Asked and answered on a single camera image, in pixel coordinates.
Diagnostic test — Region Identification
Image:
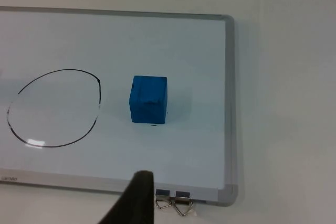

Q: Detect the blue cube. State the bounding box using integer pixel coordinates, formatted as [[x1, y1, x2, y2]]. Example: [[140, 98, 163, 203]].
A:
[[129, 75, 168, 125]]

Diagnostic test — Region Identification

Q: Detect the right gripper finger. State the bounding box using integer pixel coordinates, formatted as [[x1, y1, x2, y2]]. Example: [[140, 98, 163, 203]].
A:
[[98, 169, 155, 224]]

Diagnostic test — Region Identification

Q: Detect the grey-framed whiteboard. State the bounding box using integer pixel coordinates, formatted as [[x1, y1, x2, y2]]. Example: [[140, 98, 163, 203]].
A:
[[0, 6, 239, 208]]

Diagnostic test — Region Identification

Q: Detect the metal binder clip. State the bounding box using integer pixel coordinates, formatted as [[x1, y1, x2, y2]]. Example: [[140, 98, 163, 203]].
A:
[[155, 188, 174, 210], [172, 190, 196, 217]]

